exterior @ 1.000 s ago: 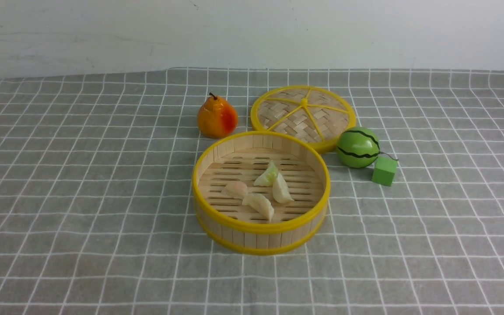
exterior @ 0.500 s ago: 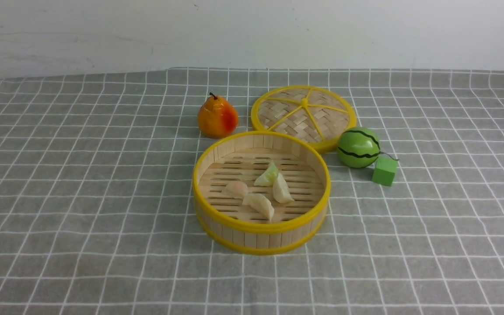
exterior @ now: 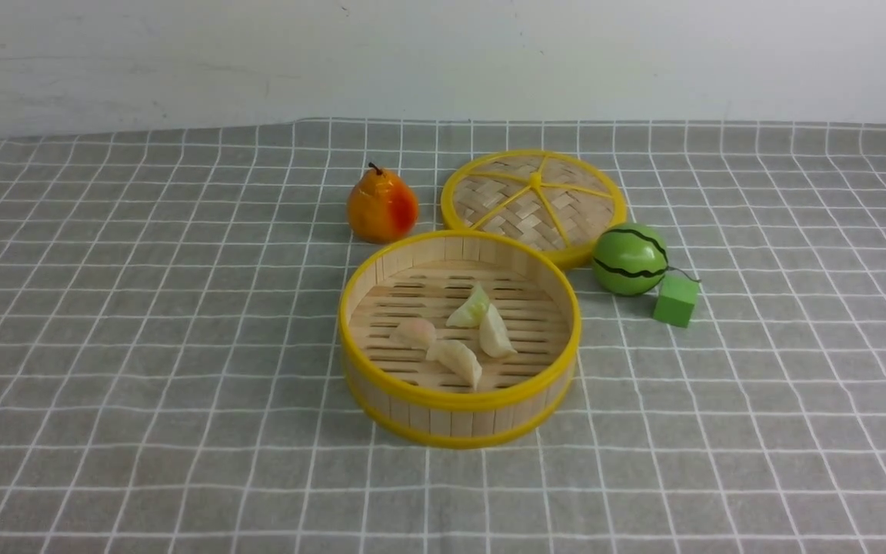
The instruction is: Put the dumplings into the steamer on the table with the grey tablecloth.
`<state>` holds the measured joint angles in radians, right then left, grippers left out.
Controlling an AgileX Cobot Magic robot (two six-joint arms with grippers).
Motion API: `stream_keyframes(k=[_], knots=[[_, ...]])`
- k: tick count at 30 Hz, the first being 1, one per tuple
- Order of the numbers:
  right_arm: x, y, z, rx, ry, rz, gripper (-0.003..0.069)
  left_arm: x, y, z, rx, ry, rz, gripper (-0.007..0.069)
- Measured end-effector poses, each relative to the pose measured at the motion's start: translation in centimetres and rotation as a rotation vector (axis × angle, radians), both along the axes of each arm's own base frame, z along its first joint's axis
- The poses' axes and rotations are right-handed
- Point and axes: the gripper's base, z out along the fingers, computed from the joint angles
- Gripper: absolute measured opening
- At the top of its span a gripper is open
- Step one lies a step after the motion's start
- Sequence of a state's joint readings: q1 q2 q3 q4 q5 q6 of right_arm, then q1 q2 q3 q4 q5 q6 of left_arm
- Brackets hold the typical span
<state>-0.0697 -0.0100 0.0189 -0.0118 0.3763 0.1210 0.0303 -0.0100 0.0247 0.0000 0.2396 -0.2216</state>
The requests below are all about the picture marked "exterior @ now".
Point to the green toy dumpling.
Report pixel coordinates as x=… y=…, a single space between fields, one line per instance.
x=470 y=314

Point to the pink toy dumpling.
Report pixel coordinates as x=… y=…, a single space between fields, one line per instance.
x=414 y=333

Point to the cream toy dumpling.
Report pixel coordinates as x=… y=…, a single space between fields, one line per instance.
x=459 y=358

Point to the white toy dumpling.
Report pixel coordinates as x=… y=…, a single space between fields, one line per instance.
x=493 y=335

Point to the bamboo steamer tray yellow rim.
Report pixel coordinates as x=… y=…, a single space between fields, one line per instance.
x=428 y=276

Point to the woven bamboo steamer lid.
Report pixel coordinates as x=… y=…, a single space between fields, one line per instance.
x=550 y=201

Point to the orange toy pear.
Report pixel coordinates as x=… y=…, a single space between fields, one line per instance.
x=381 y=208

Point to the green toy watermelon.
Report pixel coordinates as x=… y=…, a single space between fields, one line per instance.
x=629 y=259

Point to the green wooden cube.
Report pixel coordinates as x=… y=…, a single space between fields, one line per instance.
x=676 y=300

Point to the grey checkered tablecloth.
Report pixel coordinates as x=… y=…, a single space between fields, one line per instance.
x=169 y=381

